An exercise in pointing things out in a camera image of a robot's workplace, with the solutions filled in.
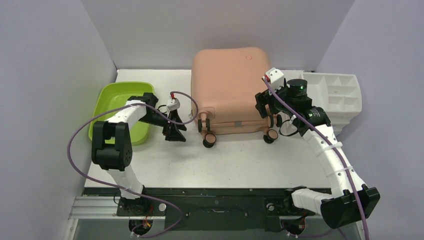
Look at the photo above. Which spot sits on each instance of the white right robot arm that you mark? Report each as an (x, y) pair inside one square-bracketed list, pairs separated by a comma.
[(324, 159)]

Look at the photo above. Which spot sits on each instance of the white plastic drawer organizer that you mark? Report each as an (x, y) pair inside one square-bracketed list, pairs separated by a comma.
[(338, 94)]

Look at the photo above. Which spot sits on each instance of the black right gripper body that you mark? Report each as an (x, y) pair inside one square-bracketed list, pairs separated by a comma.
[(263, 103)]

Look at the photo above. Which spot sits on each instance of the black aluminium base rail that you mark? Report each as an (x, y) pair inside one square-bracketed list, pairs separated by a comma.
[(215, 209)]

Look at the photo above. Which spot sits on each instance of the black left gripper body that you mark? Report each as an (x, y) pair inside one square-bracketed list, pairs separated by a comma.
[(161, 121)]

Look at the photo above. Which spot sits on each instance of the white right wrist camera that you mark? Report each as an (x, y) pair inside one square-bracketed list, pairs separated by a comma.
[(274, 77)]

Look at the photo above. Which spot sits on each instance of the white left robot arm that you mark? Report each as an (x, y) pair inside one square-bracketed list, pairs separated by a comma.
[(112, 144)]

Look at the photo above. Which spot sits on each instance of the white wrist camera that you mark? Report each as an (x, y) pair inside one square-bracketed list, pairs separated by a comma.
[(274, 77), (173, 104)]

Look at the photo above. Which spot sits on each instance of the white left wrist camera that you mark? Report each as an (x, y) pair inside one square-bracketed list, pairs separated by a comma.
[(173, 104)]

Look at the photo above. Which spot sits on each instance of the pink hard-shell suitcase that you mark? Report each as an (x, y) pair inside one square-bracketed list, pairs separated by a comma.
[(224, 83)]

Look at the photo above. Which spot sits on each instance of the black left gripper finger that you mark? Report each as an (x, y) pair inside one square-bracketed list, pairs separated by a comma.
[(174, 118), (173, 134)]

